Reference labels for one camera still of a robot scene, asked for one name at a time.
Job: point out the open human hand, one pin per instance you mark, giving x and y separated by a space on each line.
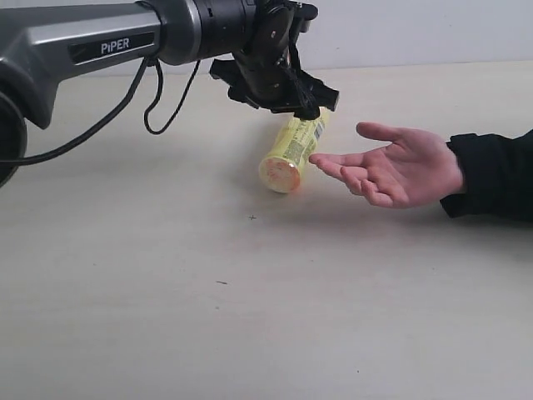
415 168

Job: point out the yellow bottle with red cap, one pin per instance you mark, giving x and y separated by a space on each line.
282 169

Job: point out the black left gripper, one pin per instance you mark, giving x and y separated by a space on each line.
266 71

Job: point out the black sleeved forearm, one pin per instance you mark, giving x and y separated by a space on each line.
497 173

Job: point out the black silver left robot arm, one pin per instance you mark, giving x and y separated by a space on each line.
43 46

